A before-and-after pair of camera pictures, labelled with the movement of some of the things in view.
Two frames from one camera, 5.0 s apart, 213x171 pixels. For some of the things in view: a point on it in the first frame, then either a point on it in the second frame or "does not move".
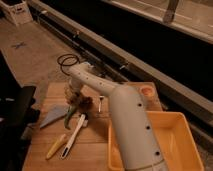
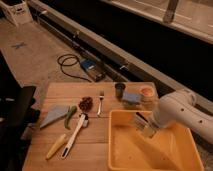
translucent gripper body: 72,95 -> 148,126
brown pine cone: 85,103 does not move
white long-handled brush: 82,122 does not move
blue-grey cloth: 54,113 does not move
